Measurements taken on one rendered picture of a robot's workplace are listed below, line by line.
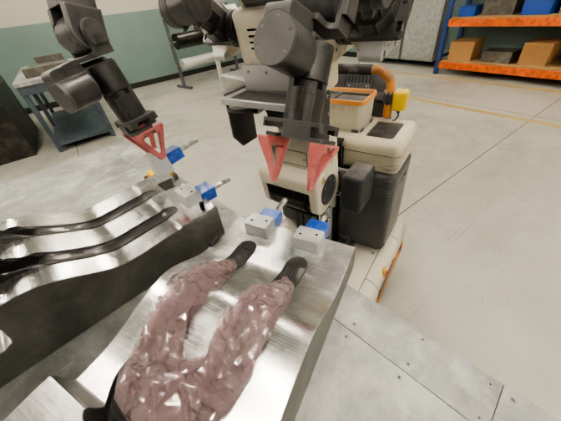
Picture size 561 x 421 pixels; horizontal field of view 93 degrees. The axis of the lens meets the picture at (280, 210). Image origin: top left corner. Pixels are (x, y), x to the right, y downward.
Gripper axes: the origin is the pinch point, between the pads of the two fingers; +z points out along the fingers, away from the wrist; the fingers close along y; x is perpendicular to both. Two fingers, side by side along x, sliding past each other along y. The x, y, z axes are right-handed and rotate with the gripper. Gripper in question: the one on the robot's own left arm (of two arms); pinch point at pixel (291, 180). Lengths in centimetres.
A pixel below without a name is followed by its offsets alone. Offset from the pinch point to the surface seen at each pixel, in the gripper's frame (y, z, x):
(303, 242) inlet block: 2.2, 11.3, 4.2
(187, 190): -26.2, 8.3, 1.0
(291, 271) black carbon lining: 2.4, 15.8, 1.0
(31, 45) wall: -648, -84, 161
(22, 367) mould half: -27, 35, -28
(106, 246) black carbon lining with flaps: -31.4, 19.3, -13.5
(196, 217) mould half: -20.3, 12.3, -1.1
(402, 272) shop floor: 15, 55, 113
